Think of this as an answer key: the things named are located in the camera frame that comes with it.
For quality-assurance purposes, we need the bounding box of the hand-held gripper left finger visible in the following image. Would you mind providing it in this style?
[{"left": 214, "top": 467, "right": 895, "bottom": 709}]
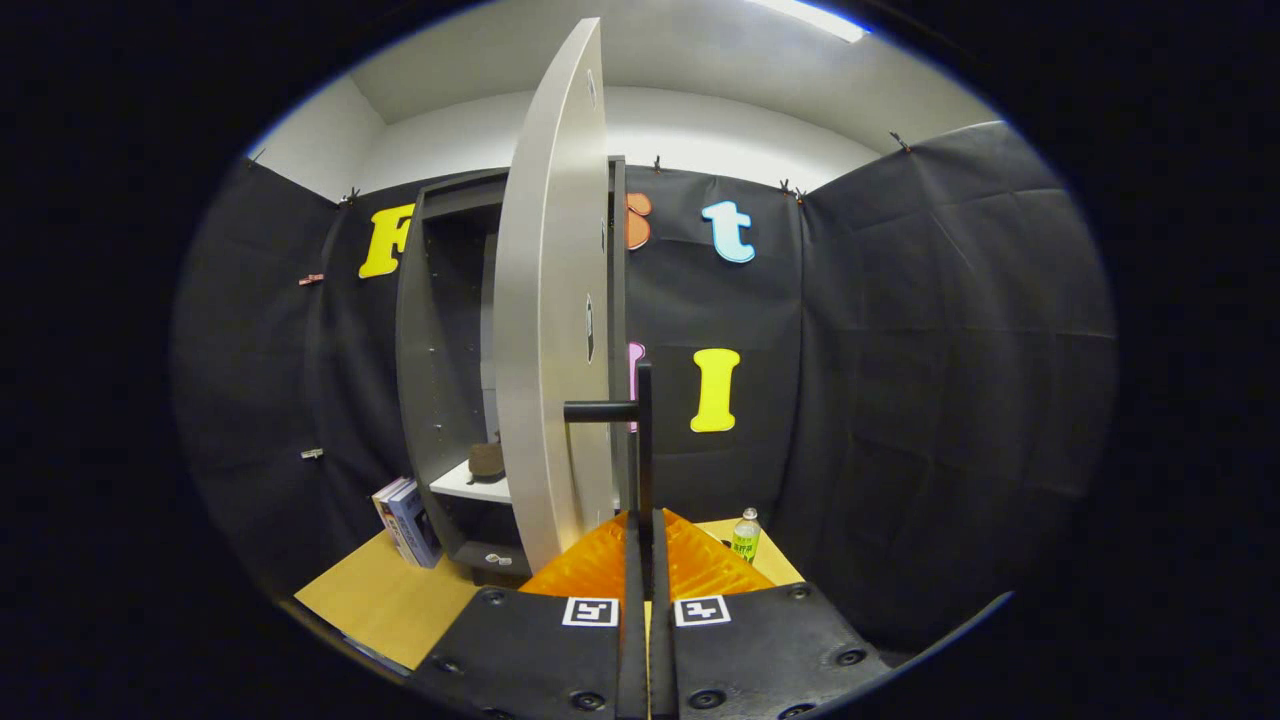
[{"left": 410, "top": 508, "right": 649, "bottom": 720}]

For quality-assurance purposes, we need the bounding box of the grey shoe cabinet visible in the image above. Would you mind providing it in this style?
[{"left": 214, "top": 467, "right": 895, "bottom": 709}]
[{"left": 395, "top": 155, "right": 631, "bottom": 589}]

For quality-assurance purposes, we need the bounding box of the long ceiling light strip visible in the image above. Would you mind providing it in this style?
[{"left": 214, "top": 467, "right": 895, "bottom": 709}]
[{"left": 745, "top": 0, "right": 869, "bottom": 43}]

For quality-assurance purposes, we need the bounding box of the brown fuzzy shoe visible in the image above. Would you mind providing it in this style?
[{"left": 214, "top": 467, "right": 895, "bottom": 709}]
[{"left": 466, "top": 432, "right": 507, "bottom": 483}]

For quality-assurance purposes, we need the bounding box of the clear bottle green label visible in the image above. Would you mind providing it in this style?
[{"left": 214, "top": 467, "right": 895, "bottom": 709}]
[{"left": 731, "top": 507, "right": 763, "bottom": 566}]

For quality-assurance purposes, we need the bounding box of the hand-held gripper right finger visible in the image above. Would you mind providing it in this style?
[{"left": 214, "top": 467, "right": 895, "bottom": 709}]
[{"left": 650, "top": 508, "right": 891, "bottom": 720}]

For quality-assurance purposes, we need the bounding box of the white cabinet shelf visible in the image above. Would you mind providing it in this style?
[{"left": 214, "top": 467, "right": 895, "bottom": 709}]
[{"left": 430, "top": 458, "right": 513, "bottom": 504}]

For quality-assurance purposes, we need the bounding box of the beige shoe cabinet door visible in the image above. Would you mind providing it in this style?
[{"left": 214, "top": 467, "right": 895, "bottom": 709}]
[{"left": 492, "top": 17, "right": 619, "bottom": 574}]

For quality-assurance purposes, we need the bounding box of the black door handle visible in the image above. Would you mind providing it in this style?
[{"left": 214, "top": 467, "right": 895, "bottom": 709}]
[{"left": 563, "top": 358, "right": 655, "bottom": 521}]

